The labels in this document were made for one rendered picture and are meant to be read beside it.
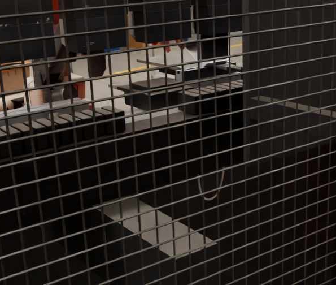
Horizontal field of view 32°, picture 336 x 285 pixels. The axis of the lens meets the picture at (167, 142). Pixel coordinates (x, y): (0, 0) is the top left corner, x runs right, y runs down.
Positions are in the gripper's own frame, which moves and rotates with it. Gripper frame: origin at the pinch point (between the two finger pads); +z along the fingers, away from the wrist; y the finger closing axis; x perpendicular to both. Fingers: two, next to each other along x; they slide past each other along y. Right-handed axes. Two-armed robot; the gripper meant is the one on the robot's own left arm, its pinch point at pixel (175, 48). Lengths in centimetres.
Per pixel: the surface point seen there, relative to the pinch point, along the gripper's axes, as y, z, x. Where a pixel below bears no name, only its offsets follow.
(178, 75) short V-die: -12.0, 12.9, -13.5
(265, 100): -33, 36, -65
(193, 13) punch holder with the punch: -4.3, -2.3, -19.5
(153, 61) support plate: -7.9, 2.6, 2.1
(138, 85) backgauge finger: -39, 20, -36
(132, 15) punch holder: -24.3, -3.7, -19.9
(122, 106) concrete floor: 165, -69, 333
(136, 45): 386, -233, 614
